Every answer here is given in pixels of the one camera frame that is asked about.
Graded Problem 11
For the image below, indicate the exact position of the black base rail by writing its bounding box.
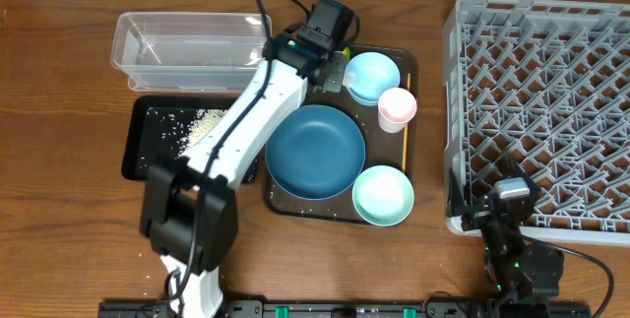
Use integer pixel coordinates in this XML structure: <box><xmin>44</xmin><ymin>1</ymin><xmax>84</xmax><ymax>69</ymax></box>
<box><xmin>97</xmin><ymin>300</ymin><xmax>591</xmax><ymax>318</ymax></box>

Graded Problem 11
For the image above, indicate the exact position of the dark blue plate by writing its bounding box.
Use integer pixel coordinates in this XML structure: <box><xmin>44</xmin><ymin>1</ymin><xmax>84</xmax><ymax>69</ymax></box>
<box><xmin>265</xmin><ymin>104</ymin><xmax>366</xmax><ymax>201</ymax></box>

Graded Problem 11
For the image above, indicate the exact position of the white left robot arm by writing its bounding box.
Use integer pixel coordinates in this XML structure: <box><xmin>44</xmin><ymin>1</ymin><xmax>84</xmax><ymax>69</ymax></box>
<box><xmin>140</xmin><ymin>0</ymin><xmax>360</xmax><ymax>317</ymax></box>

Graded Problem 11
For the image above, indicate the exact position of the pink cup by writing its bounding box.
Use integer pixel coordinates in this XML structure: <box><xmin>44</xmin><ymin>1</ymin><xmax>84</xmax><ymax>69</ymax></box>
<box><xmin>377</xmin><ymin>88</ymin><xmax>417</xmax><ymax>133</ymax></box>

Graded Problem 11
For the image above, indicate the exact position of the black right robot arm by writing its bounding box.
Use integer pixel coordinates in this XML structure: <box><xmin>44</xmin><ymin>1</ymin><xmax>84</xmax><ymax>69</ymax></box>
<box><xmin>448</xmin><ymin>160</ymin><xmax>564</xmax><ymax>317</ymax></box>

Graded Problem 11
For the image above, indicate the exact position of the clear plastic bin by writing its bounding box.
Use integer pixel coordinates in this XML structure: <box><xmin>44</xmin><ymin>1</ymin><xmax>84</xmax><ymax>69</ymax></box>
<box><xmin>110</xmin><ymin>12</ymin><xmax>272</xmax><ymax>93</ymax></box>

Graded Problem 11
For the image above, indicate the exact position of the light blue bowl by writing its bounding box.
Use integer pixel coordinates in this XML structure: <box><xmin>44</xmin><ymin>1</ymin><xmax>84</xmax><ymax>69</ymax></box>
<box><xmin>343</xmin><ymin>52</ymin><xmax>401</xmax><ymax>106</ymax></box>

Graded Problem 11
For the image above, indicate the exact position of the mint green bowl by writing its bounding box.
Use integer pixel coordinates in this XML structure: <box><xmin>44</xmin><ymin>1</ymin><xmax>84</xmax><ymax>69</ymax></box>
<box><xmin>351</xmin><ymin>165</ymin><xmax>414</xmax><ymax>227</ymax></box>

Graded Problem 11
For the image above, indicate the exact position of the green yellow snack wrapper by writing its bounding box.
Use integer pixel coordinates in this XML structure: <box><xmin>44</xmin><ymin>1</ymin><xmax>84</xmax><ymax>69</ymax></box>
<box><xmin>342</xmin><ymin>47</ymin><xmax>350</xmax><ymax>62</ymax></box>

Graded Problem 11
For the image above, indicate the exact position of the grey dishwasher rack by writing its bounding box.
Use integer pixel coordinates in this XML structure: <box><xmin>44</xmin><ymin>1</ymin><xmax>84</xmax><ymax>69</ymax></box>
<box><xmin>442</xmin><ymin>0</ymin><xmax>629</xmax><ymax>246</ymax></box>

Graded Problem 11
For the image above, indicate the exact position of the pile of white rice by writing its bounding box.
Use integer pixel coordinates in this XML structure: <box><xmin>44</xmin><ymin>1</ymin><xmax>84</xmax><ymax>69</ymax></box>
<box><xmin>179</xmin><ymin>109</ymin><xmax>226</xmax><ymax>155</ymax></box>

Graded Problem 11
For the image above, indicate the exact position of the black plastic tray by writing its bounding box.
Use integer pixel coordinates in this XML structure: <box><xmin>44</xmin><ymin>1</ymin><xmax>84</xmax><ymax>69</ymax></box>
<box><xmin>121</xmin><ymin>95</ymin><xmax>234</xmax><ymax>180</ymax></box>

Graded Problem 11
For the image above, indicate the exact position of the wooden chopstick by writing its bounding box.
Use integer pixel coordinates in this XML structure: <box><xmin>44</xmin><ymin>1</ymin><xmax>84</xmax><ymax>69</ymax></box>
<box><xmin>402</xmin><ymin>73</ymin><xmax>411</xmax><ymax>173</ymax></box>

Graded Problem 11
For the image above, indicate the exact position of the dark brown serving tray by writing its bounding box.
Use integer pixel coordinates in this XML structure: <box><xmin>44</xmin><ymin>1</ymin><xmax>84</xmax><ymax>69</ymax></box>
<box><xmin>264</xmin><ymin>45</ymin><xmax>418</xmax><ymax>224</ymax></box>

